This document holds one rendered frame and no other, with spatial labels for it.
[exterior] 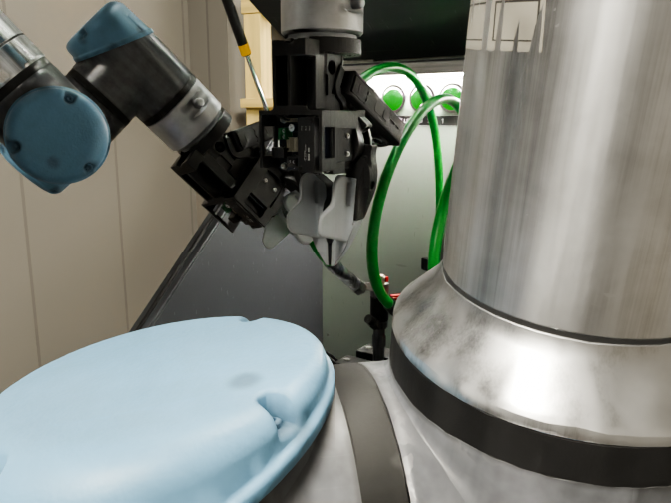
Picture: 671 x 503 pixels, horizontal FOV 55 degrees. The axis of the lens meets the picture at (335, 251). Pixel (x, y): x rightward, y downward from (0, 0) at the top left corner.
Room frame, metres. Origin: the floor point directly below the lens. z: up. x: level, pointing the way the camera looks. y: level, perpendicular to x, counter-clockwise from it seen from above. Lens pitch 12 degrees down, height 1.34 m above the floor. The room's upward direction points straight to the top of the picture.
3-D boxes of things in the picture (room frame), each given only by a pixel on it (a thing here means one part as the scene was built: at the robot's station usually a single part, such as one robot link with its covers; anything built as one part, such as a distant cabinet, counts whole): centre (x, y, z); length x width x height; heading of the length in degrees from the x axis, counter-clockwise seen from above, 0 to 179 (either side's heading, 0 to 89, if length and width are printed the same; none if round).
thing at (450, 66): (1.15, -0.22, 1.43); 0.54 x 0.03 x 0.02; 55
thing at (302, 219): (0.62, 0.03, 1.25); 0.06 x 0.03 x 0.09; 145
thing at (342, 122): (0.60, 0.02, 1.35); 0.09 x 0.08 x 0.12; 145
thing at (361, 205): (0.61, -0.02, 1.29); 0.05 x 0.02 x 0.09; 55
